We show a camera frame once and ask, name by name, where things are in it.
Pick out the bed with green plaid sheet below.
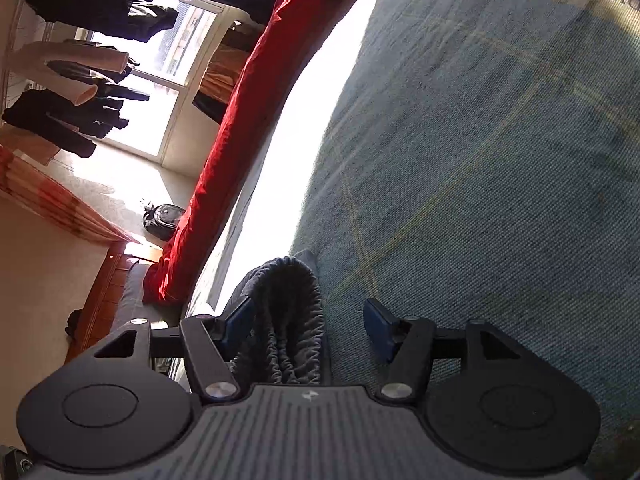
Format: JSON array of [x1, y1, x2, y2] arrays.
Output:
[[165, 0, 640, 473]]

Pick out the dark clothes on line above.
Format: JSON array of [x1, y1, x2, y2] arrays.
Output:
[[2, 0, 181, 159]]

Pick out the beige hanging garment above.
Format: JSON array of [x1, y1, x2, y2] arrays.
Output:
[[7, 40, 131, 107]]

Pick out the orange patterned curtain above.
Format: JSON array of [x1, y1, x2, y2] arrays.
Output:
[[0, 144, 142, 250]]

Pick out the black backpack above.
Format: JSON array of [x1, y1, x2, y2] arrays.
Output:
[[142, 203, 187, 242]]

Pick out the wooden headboard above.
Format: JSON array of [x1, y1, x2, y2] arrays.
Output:
[[65, 240, 162, 363]]

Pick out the red quilt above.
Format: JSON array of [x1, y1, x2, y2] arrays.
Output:
[[149, 0, 385, 306]]

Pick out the grey sweatpants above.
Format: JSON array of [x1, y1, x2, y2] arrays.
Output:
[[227, 250, 335, 387]]

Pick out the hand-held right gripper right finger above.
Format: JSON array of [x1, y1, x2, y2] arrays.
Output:
[[363, 297, 523, 404]]

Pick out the bay window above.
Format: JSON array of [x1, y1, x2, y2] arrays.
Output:
[[75, 0, 233, 163]]

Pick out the brown hanging garment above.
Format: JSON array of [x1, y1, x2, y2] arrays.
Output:
[[219, 21, 265, 55]]

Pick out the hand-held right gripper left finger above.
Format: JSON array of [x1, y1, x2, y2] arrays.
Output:
[[92, 296, 254, 403]]

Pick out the dark hanging garment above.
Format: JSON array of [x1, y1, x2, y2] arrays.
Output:
[[192, 91, 229, 125]]

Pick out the grey plaid pillow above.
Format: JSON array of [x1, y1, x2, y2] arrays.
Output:
[[117, 262, 188, 333]]

